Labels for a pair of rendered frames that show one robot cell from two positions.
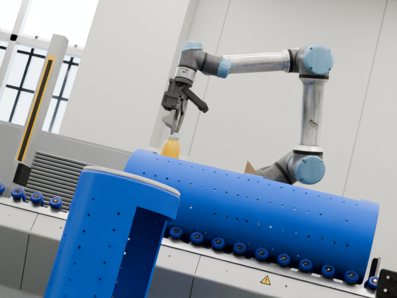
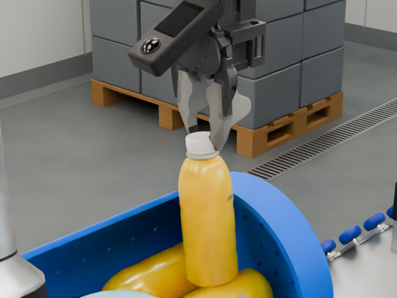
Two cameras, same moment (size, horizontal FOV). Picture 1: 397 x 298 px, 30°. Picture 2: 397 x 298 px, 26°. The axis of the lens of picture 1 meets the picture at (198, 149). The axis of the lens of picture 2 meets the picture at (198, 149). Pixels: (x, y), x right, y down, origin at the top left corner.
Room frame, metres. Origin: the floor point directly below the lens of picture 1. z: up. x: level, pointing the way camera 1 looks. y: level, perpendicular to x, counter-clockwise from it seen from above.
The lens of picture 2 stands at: (3.21, -0.72, 1.72)
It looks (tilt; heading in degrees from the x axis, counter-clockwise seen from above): 23 degrees down; 124
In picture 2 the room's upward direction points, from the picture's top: straight up
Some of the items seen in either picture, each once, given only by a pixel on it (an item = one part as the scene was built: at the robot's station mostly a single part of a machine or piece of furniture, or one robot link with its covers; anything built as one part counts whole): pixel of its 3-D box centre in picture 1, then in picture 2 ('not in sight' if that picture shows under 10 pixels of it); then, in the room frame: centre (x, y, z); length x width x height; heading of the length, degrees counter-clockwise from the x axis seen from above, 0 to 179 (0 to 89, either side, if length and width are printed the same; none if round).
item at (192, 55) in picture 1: (191, 57); not in sight; (2.68, 0.11, 1.62); 0.09 x 0.08 x 0.11; 101
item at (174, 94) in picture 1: (177, 96); (220, 22); (2.68, 0.13, 1.46); 0.09 x 0.08 x 0.12; 78
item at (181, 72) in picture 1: (185, 75); not in sight; (2.67, 0.12, 1.54); 0.08 x 0.08 x 0.05
